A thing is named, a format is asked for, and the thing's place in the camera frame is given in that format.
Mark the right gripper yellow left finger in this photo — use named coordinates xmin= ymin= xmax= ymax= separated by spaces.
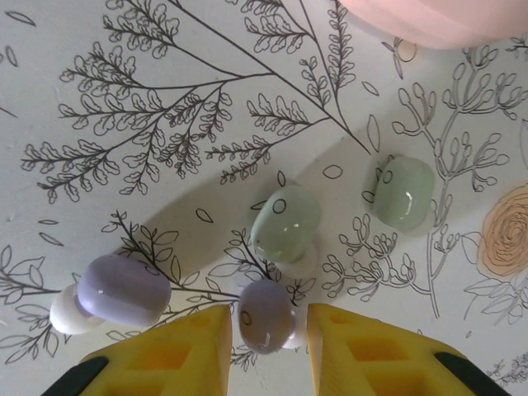
xmin=45 ymin=304 xmax=233 ymax=396

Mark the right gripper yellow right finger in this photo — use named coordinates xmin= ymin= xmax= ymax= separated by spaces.
xmin=308 ymin=304 xmax=512 ymax=396

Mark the purple wireless earbud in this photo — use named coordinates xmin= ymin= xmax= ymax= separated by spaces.
xmin=49 ymin=254 xmax=172 ymax=335
xmin=234 ymin=280 xmax=309 ymax=356

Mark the pale green wireless earbud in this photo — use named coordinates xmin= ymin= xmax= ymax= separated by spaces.
xmin=361 ymin=154 xmax=436 ymax=234
xmin=250 ymin=185 xmax=323 ymax=280

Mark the floral patterned table cover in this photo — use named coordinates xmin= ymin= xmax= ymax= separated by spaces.
xmin=0 ymin=0 xmax=528 ymax=396

